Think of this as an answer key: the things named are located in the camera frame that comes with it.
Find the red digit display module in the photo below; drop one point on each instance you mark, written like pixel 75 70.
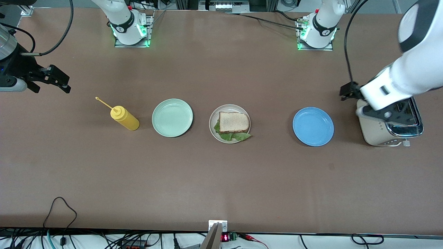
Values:
pixel 225 237

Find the mint green plate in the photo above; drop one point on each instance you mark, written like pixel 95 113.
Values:
pixel 172 117

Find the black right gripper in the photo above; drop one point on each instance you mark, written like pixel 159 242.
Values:
pixel 21 69

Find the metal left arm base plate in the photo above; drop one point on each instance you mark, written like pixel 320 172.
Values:
pixel 316 49

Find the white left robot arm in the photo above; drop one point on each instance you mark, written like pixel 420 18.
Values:
pixel 415 76

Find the beige plate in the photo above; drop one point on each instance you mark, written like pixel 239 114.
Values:
pixel 211 121

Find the aluminium frame bracket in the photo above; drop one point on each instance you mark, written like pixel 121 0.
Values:
pixel 27 10

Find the toasted brown bread slice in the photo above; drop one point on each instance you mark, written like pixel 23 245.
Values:
pixel 233 121

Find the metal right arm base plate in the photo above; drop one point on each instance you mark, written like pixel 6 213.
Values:
pixel 133 45

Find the beige chrome toaster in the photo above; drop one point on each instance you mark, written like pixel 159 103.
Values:
pixel 373 133

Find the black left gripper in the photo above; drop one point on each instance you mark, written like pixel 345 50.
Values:
pixel 350 90

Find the blue plate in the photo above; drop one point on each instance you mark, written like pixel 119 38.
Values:
pixel 313 126

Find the green lettuce leaf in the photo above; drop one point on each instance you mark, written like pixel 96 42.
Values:
pixel 238 137

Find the grey control box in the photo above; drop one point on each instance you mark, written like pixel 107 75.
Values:
pixel 223 6

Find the grey aluminium camera post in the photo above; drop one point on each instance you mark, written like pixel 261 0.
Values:
pixel 213 238

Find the yellow squeeze bottle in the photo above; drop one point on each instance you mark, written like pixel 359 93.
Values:
pixel 126 119

